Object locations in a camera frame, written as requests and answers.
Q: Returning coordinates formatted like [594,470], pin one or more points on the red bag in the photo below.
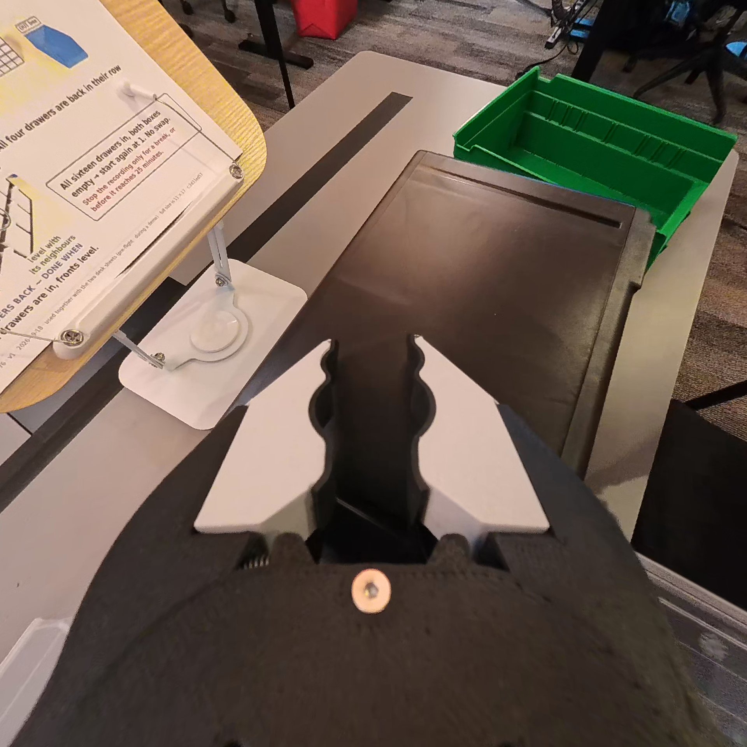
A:
[324,17]

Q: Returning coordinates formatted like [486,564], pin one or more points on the black drawer cabinet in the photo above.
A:
[496,280]

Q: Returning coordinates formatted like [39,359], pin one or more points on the wooden document stand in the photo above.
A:
[192,46]

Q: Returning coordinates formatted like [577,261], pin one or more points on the large clipped instruction sheet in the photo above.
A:
[116,175]

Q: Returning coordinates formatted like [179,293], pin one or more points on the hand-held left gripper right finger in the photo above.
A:
[484,467]

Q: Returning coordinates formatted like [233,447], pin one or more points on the large clear storage box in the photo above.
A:
[700,642]

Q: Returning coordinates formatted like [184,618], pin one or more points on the black table leg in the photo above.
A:
[280,55]

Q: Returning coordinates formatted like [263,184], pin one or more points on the person's black clothing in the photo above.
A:
[694,484]

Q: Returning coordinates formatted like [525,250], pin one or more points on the green plastic bin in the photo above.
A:
[583,169]

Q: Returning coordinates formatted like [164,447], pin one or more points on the black office chair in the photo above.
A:
[709,58]

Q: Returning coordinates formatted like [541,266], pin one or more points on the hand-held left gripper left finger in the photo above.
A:
[262,467]

